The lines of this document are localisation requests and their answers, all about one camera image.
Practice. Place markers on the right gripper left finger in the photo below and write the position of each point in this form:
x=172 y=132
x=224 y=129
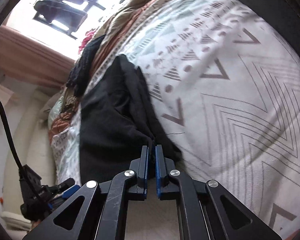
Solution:
x=140 y=166

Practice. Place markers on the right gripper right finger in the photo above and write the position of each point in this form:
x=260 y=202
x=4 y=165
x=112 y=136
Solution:
x=165 y=188

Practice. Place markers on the black button shirt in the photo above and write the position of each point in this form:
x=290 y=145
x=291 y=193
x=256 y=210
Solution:
x=117 y=120

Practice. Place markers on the pale green pillow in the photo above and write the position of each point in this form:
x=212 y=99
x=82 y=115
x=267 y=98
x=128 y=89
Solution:
x=52 y=109

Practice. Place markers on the cream padded headboard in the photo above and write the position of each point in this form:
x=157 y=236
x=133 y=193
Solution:
x=23 y=104

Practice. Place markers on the patterned white bed cover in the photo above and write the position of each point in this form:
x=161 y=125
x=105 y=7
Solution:
x=224 y=81

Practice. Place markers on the dark fuzzy sweater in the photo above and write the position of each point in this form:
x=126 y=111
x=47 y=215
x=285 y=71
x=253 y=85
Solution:
x=79 y=75

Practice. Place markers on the beige duvet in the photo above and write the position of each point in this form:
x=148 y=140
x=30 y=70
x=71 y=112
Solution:
x=120 y=17

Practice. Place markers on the red cloth on sill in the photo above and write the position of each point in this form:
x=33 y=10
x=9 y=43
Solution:
x=87 y=37

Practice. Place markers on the left pink curtain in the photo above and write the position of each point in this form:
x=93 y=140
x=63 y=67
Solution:
x=27 y=60

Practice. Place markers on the hanging dark garment left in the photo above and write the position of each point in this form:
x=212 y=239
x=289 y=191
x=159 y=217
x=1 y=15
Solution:
x=53 y=10

